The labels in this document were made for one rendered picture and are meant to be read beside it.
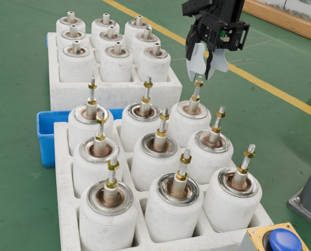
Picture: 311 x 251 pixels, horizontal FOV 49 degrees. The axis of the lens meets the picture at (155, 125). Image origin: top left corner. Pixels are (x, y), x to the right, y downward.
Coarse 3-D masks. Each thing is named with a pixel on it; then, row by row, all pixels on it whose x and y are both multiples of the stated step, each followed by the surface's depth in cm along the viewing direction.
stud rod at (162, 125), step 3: (165, 108) 62; (162, 111) 63; (165, 111) 62; (162, 114) 63; (165, 114) 62; (162, 123) 64; (165, 123) 64; (162, 126) 64; (159, 129) 65; (162, 129) 64
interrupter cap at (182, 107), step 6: (180, 102) 81; (186, 102) 82; (180, 108) 79; (186, 108) 80; (198, 108) 81; (204, 108) 81; (180, 114) 78; (186, 114) 78; (192, 114) 78; (198, 114) 78; (204, 114) 79
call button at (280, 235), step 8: (272, 232) 44; (280, 232) 44; (288, 232) 44; (272, 240) 43; (280, 240) 43; (288, 240) 43; (296, 240) 43; (272, 248) 44; (280, 248) 42; (288, 248) 42; (296, 248) 42
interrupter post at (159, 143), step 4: (156, 136) 65; (160, 136) 65; (164, 136) 65; (156, 140) 66; (160, 140) 65; (164, 140) 66; (156, 144) 66; (160, 144) 66; (156, 148) 67; (160, 148) 66
